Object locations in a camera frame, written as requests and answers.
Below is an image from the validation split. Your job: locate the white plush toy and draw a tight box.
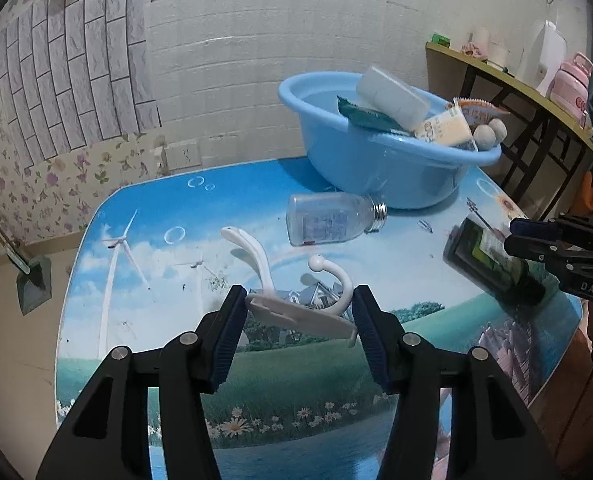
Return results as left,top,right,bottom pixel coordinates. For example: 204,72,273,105
471,117,508,152

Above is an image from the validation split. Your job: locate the translucent plastic box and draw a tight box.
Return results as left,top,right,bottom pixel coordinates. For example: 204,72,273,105
355,64,432,131

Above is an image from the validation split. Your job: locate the green snack packet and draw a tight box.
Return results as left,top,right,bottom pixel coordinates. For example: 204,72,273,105
337,96,412,135

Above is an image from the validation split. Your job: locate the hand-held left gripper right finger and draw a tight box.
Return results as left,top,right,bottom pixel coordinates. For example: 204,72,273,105
353,285,560,480

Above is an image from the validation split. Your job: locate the clear plastic bottle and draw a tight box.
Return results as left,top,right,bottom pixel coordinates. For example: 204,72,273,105
285,192,388,247

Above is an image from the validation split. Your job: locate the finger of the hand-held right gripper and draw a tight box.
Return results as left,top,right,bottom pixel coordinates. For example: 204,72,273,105
505,236,593,273
511,214,593,251

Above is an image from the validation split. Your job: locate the white kettle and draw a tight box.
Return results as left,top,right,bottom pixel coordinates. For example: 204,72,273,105
517,20,567,98

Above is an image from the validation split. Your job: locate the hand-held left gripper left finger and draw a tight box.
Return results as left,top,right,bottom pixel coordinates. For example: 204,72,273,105
36,285,250,480

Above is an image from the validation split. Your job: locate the white plastic hook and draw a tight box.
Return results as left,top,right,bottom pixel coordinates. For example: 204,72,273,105
220,226,357,351

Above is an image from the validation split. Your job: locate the dark green bottle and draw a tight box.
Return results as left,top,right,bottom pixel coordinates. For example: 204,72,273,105
443,214,547,307

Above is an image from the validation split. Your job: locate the grey dustpan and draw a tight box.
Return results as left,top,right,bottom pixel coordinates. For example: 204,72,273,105
16,255,52,316

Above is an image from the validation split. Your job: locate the cream packet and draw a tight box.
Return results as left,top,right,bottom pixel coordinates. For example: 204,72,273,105
414,109,479,152

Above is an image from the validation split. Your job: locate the white wall socket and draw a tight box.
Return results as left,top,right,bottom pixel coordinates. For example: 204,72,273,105
164,142,202,171

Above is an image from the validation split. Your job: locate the pink water bottle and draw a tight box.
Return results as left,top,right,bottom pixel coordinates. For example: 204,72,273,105
549,52,593,126

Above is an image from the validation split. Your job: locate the wooden folding table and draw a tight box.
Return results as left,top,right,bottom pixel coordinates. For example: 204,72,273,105
425,42,593,211

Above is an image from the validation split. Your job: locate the blue plastic basin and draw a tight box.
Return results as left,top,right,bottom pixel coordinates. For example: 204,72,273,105
278,71,503,210

